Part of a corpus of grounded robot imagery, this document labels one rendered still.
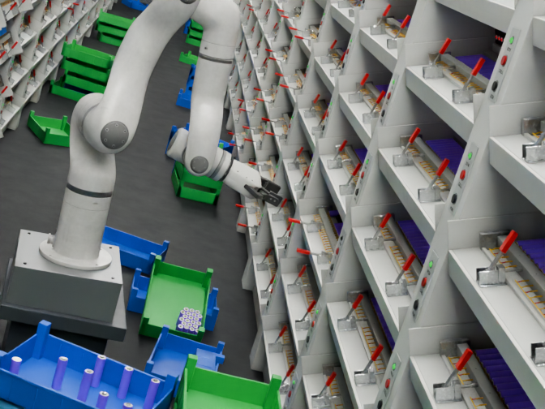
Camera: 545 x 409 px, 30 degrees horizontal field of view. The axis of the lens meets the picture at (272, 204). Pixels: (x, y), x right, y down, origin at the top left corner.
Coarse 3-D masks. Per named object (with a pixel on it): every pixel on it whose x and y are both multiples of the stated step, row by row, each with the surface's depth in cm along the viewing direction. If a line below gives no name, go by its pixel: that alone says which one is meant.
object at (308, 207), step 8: (304, 200) 310; (312, 200) 310; (320, 200) 310; (328, 200) 310; (304, 208) 311; (312, 208) 311; (320, 208) 309; (328, 208) 309; (336, 208) 311; (304, 216) 310; (312, 216) 310; (304, 224) 303; (304, 232) 298; (304, 240) 301; (312, 240) 288; (320, 240) 288; (312, 248) 282; (320, 248) 281; (312, 256) 276; (312, 264) 278; (328, 264) 269; (320, 272) 264; (320, 280) 259; (320, 288) 258
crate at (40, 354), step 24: (48, 336) 203; (0, 360) 184; (24, 360) 200; (48, 360) 204; (72, 360) 203; (96, 360) 202; (0, 384) 185; (24, 384) 184; (48, 384) 195; (72, 384) 198; (144, 384) 200; (168, 384) 197; (48, 408) 184; (72, 408) 183; (96, 408) 181; (120, 408) 194; (168, 408) 199
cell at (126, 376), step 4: (124, 368) 197; (128, 368) 197; (132, 368) 197; (124, 372) 197; (128, 372) 196; (132, 372) 197; (124, 376) 197; (128, 376) 197; (124, 380) 197; (128, 380) 197; (120, 384) 197; (124, 384) 197; (128, 384) 197; (120, 388) 197; (124, 388) 197; (120, 392) 198; (124, 392) 198; (120, 396) 198; (124, 396) 198
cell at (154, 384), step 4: (152, 380) 195; (156, 380) 195; (152, 384) 195; (156, 384) 195; (148, 388) 196; (152, 388) 195; (156, 388) 195; (148, 392) 195; (152, 392) 195; (156, 392) 196; (148, 396) 196; (152, 396) 196; (148, 400) 196; (152, 400) 196; (144, 404) 196; (148, 404) 196; (152, 404) 196; (144, 408) 196; (148, 408) 196
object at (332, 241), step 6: (324, 210) 306; (324, 216) 301; (324, 222) 295; (324, 228) 293; (330, 228) 290; (324, 234) 289; (330, 234) 285; (330, 240) 280; (336, 240) 280; (330, 246) 279
